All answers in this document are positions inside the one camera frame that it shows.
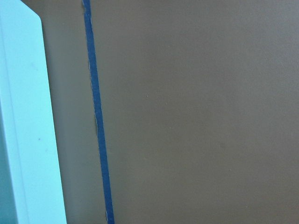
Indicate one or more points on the light blue plastic bin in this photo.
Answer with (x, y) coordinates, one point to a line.
(30, 182)

